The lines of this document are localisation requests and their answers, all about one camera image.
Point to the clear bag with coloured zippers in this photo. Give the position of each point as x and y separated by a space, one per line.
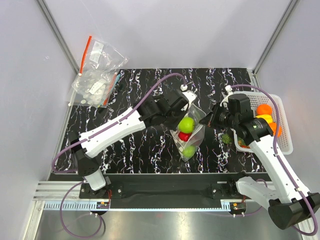
94 87

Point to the orange fruit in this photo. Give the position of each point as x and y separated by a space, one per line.
273 126
264 109

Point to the orange fruit lower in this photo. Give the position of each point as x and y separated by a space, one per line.
273 126

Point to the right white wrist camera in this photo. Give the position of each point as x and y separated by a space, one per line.
225 101

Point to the clear bag with white dots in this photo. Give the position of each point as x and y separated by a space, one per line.
198 134

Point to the yellow bell pepper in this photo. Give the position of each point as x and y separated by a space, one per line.
268 118

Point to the orange fruit top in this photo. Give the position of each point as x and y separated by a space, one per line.
264 109

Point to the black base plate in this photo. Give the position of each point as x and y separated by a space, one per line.
164 191

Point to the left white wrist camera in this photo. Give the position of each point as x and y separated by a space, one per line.
189 95

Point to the red apple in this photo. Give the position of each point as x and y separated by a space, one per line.
184 136

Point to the white plastic basket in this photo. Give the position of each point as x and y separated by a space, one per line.
258 98

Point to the black marble pattern mat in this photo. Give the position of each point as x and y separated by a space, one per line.
153 151

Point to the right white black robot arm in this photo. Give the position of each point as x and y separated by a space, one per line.
291 202

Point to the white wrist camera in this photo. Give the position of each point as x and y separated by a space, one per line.
189 95
225 101

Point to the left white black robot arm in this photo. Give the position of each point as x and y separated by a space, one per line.
87 145

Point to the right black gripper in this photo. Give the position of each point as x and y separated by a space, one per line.
216 109

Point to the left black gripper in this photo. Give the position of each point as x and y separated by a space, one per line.
181 112

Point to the green plastic leaf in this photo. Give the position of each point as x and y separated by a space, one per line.
226 139

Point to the clear bag with red zipper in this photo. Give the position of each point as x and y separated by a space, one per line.
99 55

